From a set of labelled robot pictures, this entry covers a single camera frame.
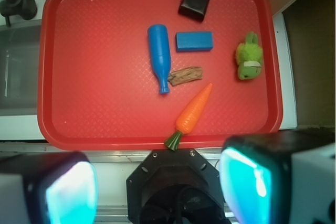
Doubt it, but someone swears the grey toy sink basin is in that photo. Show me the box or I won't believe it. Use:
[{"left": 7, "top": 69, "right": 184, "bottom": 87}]
[{"left": 1, "top": 24, "right": 41, "bottom": 116}]

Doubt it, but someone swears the brown wood piece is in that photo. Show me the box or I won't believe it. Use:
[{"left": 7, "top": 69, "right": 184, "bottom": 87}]
[{"left": 168, "top": 67, "right": 203, "bottom": 86}]

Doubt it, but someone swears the blue plastic bottle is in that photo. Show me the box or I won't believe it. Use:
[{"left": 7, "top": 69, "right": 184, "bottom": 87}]
[{"left": 148, "top": 24, "right": 171, "bottom": 94}]

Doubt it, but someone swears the blue rectangular block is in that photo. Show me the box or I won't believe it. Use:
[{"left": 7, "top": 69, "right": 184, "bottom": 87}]
[{"left": 175, "top": 31, "right": 214, "bottom": 52}]

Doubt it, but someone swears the dark brown square block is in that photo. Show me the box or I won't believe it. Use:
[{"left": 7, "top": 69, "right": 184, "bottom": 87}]
[{"left": 178, "top": 0, "right": 210, "bottom": 22}]

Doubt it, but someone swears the dark toy faucet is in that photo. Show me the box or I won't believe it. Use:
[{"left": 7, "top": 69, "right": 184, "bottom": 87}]
[{"left": 1, "top": 0, "right": 38, "bottom": 27}]

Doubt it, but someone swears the green plush animal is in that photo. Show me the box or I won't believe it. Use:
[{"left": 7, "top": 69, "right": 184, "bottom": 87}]
[{"left": 235, "top": 31, "right": 263, "bottom": 80}]

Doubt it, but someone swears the red plastic tray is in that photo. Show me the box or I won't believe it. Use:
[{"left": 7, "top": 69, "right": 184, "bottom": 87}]
[{"left": 38, "top": 0, "right": 283, "bottom": 151}]

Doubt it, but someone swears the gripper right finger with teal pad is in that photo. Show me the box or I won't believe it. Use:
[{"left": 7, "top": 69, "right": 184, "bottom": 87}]
[{"left": 219, "top": 130, "right": 335, "bottom": 223}]

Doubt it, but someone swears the orange toy carrot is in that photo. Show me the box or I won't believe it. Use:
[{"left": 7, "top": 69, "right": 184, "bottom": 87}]
[{"left": 164, "top": 83, "right": 213, "bottom": 151}]

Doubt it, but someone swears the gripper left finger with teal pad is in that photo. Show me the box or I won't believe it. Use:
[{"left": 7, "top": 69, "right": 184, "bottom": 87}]
[{"left": 1, "top": 152, "right": 98, "bottom": 223}]

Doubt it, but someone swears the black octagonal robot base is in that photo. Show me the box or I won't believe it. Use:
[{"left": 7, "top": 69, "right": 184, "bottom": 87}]
[{"left": 126, "top": 149, "right": 230, "bottom": 223}]

